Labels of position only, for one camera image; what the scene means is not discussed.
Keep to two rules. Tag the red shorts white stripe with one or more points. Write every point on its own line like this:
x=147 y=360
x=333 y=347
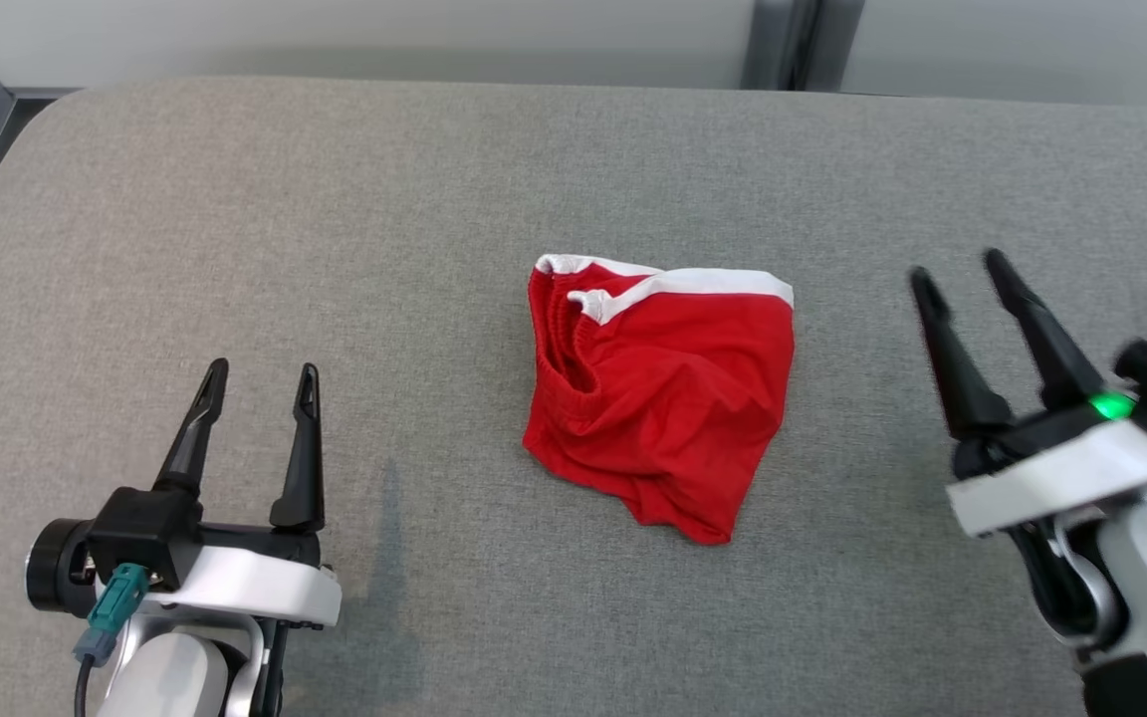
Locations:
x=673 y=398

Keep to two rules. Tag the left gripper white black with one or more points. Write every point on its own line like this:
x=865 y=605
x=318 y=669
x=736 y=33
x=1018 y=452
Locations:
x=255 y=588

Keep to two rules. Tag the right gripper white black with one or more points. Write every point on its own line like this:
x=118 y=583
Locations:
x=1051 y=483

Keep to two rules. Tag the grey metal partition post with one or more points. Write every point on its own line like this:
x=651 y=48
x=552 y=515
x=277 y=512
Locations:
x=783 y=40

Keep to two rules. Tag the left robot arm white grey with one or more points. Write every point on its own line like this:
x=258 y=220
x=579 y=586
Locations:
x=165 y=677

